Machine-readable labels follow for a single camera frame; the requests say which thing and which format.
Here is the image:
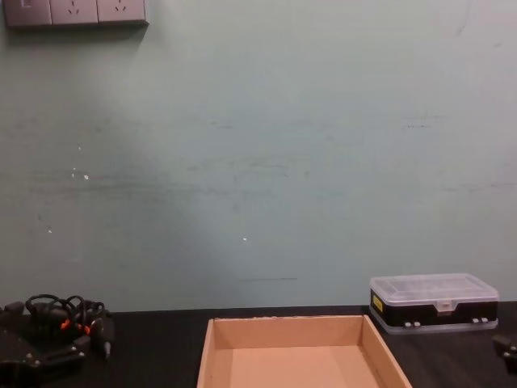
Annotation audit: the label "black corded tool orange parts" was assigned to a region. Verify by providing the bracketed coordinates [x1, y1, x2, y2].
[24, 293, 116, 361]

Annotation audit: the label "shallow brown cardboard tray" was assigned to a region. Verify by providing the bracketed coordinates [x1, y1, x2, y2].
[195, 314, 414, 388]

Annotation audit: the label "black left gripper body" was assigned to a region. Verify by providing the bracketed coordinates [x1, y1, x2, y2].
[0, 327, 48, 388]

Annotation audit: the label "clear plastic case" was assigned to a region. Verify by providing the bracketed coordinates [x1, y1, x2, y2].
[368, 272, 500, 335]

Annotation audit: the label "black table cloth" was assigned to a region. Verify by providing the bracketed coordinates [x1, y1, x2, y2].
[0, 300, 517, 388]

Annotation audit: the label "grey wall socket panel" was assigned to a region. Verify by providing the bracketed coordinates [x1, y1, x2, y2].
[2, 0, 149, 29]

